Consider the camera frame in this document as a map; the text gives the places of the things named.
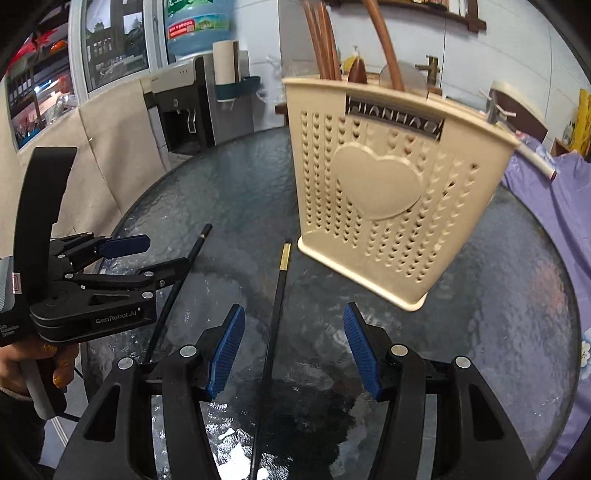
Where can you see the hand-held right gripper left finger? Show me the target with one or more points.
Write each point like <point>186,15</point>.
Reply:
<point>226,350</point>

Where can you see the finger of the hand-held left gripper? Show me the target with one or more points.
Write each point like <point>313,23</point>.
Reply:
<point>152,277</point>
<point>127,245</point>

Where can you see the person's left hand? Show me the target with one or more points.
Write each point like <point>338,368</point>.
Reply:
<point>14,369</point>

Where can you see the black chopstick gold band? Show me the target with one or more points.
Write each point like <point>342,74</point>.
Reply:
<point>272,323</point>

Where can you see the brown wooden chopstick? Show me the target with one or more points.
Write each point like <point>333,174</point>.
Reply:
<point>333,60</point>
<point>327,50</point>
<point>318,41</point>
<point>308,23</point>
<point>383,41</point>

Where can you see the cream paper cup stack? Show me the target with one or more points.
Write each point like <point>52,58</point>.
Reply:
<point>226,60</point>

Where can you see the black chopstick silver band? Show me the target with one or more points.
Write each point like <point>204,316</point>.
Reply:
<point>161,318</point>

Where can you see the cream perforated utensil holder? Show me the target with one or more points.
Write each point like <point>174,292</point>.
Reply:
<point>383,194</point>

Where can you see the person's left forearm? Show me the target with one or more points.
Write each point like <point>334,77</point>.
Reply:
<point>18,424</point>

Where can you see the teal cup holder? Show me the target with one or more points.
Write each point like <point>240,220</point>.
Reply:
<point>240,90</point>

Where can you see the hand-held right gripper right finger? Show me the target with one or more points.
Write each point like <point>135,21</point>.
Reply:
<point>364,355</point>

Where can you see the yellow soap bottle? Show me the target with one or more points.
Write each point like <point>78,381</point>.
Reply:
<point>352,57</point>

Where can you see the purple floral cloth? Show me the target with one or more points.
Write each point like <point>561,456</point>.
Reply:
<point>554,221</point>

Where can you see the white water dispenser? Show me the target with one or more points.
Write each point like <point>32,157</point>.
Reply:
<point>180,87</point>

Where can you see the wooden wall shelf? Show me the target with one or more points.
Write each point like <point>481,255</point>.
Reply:
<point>443,11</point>

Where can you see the dark brown wooden spoon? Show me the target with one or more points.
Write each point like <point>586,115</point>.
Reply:
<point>358,73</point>

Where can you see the white tube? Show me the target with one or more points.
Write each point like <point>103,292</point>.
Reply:
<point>538,161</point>

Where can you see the yellow box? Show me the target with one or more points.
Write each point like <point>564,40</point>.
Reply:
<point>582,120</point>

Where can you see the cream brown lid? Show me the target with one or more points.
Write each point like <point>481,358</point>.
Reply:
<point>517,104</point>

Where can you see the blue water bottle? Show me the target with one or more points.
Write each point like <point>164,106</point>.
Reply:
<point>198,23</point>

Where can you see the clear plastic spoon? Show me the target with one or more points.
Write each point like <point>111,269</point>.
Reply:
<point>411,76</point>

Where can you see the bronze faucet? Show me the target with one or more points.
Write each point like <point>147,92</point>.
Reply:
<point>431,69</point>

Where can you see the window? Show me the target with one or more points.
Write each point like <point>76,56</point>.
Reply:
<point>111,41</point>

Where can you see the beige cloth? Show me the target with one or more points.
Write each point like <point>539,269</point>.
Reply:
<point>106,152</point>

